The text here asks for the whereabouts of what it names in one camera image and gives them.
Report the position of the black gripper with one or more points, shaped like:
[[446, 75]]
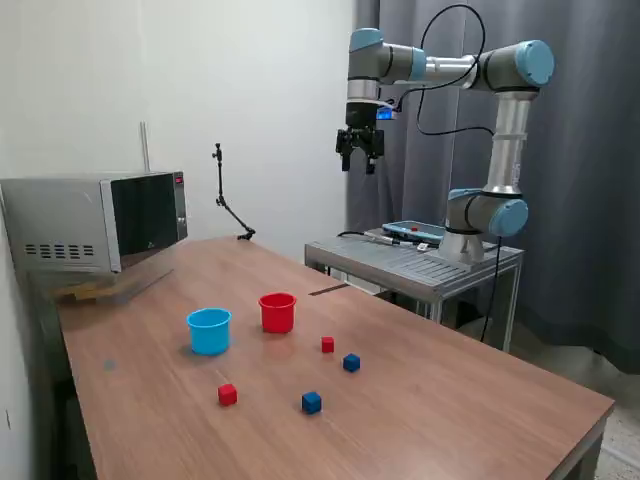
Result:
[[361, 122]]

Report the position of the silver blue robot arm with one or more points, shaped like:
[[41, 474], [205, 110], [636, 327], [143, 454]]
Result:
[[510, 130]]

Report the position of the blue teach pendant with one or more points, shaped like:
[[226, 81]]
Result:
[[414, 231]]

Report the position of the grey metal robot stand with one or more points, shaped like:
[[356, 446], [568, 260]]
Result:
[[415, 270]]

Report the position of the red plastic cup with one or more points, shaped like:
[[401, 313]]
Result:
[[277, 312]]

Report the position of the small red cube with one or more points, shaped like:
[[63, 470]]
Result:
[[327, 344]]

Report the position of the small blue cube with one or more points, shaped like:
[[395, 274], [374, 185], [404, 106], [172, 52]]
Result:
[[351, 362]]

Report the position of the grey curtain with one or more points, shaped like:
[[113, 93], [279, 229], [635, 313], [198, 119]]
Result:
[[580, 175]]

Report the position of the blue plastic cup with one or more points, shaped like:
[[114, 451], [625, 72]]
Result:
[[209, 331]]

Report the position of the large blue cube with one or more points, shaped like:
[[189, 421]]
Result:
[[311, 402]]

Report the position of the large red cube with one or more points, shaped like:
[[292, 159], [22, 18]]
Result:
[[227, 395]]

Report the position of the silver microwave oven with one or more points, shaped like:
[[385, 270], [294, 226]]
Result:
[[95, 222]]

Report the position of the wooden board under microwave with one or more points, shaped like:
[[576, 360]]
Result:
[[95, 292]]

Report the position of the blue wrist camera box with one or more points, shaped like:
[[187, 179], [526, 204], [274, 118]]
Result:
[[386, 113]]

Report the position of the black articulated camera stand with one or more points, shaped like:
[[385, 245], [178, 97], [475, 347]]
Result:
[[227, 195]]

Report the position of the white wall pipe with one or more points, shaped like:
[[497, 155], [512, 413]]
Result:
[[145, 146]]

